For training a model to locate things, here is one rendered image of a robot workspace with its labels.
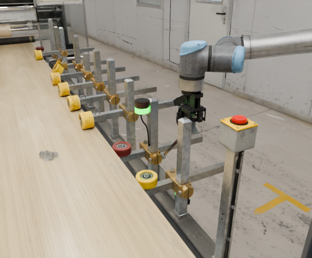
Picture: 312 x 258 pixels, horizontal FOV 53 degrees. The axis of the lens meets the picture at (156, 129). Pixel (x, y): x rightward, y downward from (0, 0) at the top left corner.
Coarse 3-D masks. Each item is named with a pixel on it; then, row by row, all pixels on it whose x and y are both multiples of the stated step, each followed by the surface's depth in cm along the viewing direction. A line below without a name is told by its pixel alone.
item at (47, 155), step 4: (40, 152) 129; (44, 152) 129; (48, 152) 128; (52, 152) 129; (56, 152) 128; (40, 156) 127; (44, 156) 126; (48, 156) 125; (52, 156) 127; (56, 156) 127; (44, 160) 125; (48, 160) 125
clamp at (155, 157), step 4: (140, 144) 144; (144, 144) 143; (144, 148) 140; (148, 152) 137; (156, 152) 137; (160, 152) 138; (148, 156) 138; (152, 156) 135; (156, 156) 135; (160, 156) 136; (148, 160) 139; (152, 160) 135; (156, 160) 136; (160, 160) 137; (156, 164) 137
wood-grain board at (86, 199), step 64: (0, 64) 257; (0, 128) 151; (64, 128) 151; (0, 192) 107; (64, 192) 107; (128, 192) 107; (0, 256) 83; (64, 256) 83; (128, 256) 83; (192, 256) 83
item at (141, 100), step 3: (138, 99) 126; (141, 99) 126; (144, 99) 126; (147, 99) 126; (138, 102) 124; (141, 102) 123; (144, 102) 124; (147, 114) 130; (141, 117) 129; (144, 123) 130; (147, 129) 132; (147, 132) 133
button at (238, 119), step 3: (234, 117) 82; (237, 117) 82; (240, 117) 82; (243, 117) 82; (234, 120) 81; (237, 120) 80; (240, 120) 80; (243, 120) 80; (246, 120) 81; (237, 123) 81; (240, 123) 80; (243, 123) 81
